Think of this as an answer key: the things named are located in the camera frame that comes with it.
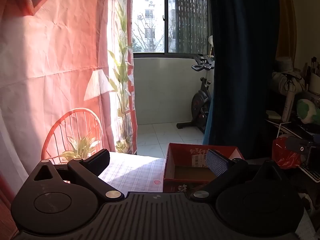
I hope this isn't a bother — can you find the red plastic bag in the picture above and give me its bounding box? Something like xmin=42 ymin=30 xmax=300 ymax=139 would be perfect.
xmin=272 ymin=134 xmax=302 ymax=170

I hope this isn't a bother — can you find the dark blue curtain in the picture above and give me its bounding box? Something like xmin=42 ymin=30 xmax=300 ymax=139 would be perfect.
xmin=205 ymin=0 xmax=279 ymax=159

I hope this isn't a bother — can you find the black exercise bike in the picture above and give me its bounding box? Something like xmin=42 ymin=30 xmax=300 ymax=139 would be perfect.
xmin=176 ymin=54 xmax=214 ymax=133

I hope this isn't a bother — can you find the green white plush toy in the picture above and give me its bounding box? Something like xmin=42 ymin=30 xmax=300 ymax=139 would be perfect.
xmin=297 ymin=99 xmax=320 ymax=125

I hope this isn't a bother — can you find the window with dark frame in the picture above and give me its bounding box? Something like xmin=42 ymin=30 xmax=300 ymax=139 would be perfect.
xmin=132 ymin=0 xmax=212 ymax=59

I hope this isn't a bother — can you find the grey drawstring bag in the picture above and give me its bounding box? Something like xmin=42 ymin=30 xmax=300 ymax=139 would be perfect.
xmin=272 ymin=57 xmax=305 ymax=95

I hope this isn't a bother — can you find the white wire shelf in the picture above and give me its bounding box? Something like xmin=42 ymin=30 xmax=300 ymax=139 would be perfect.
xmin=266 ymin=120 xmax=319 ymax=183

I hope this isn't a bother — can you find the red strawberry cardboard box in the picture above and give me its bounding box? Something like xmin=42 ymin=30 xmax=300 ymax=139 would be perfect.
xmin=163 ymin=143 xmax=243 ymax=192

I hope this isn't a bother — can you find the pink printed curtain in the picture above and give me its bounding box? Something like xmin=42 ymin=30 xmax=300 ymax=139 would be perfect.
xmin=1 ymin=0 xmax=137 ymax=204

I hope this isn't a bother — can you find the white spray bottle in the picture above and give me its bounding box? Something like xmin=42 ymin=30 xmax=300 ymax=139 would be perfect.
xmin=281 ymin=90 xmax=295 ymax=122

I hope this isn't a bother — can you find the red wire chair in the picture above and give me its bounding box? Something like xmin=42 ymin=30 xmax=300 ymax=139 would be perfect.
xmin=41 ymin=108 xmax=103 ymax=164

